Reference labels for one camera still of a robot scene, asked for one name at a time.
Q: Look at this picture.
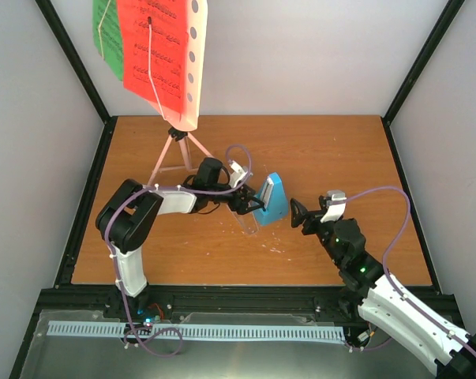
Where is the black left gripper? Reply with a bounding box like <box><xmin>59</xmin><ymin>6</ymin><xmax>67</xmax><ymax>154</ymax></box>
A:
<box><xmin>208</xmin><ymin>182</ymin><xmax>264</xmax><ymax>216</ymax></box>

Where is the blue metronome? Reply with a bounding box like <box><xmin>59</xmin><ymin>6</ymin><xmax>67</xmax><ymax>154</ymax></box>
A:
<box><xmin>253</xmin><ymin>172</ymin><xmax>289</xmax><ymax>227</ymax></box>

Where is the clear plastic metronome cover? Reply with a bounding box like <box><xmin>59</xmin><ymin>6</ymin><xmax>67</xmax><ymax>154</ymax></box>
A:
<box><xmin>232</xmin><ymin>212</ymin><xmax>260</xmax><ymax>235</ymax></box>

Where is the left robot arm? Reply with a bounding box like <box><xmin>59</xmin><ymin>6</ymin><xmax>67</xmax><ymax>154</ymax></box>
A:
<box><xmin>96</xmin><ymin>157</ymin><xmax>266</xmax><ymax>318</ymax></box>

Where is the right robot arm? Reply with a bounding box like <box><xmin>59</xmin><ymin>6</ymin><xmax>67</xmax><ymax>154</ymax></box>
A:
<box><xmin>290</xmin><ymin>190</ymin><xmax>476</xmax><ymax>378</ymax></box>

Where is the pink music stand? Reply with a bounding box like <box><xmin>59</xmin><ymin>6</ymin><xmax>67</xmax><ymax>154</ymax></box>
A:
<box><xmin>148</xmin><ymin>1</ymin><xmax>212</xmax><ymax>186</ymax></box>

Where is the red sheet music page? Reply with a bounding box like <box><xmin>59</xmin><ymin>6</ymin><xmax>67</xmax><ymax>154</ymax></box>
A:
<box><xmin>117</xmin><ymin>1</ymin><xmax>188</xmax><ymax>125</ymax></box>

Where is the green sheet music page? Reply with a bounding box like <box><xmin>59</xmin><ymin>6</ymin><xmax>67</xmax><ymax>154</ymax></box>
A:
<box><xmin>92</xmin><ymin>0</ymin><xmax>124</xmax><ymax>81</ymax></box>

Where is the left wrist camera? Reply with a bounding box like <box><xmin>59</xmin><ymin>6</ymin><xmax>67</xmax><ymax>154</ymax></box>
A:
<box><xmin>229</xmin><ymin>160</ymin><xmax>248</xmax><ymax>188</ymax></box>

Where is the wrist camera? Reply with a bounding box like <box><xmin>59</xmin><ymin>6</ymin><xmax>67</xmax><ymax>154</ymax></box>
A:
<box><xmin>320</xmin><ymin>189</ymin><xmax>347</xmax><ymax>223</ymax></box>
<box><xmin>229</xmin><ymin>160</ymin><xmax>248</xmax><ymax>188</ymax></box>

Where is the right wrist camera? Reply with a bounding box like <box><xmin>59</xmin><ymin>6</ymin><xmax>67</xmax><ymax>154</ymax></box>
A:
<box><xmin>320</xmin><ymin>189</ymin><xmax>347</xmax><ymax>223</ymax></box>

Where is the metal base plate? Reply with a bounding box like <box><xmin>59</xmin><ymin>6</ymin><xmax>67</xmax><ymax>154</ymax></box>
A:
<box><xmin>17</xmin><ymin>311</ymin><xmax>430</xmax><ymax>378</ymax></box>

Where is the black aluminium frame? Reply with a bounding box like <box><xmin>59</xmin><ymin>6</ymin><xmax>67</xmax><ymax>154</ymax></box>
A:
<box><xmin>8</xmin><ymin>0</ymin><xmax>476</xmax><ymax>379</ymax></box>

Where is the light blue cable duct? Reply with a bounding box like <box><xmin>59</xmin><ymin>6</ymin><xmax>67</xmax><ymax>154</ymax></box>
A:
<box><xmin>47</xmin><ymin>321</ymin><xmax>345</xmax><ymax>345</ymax></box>

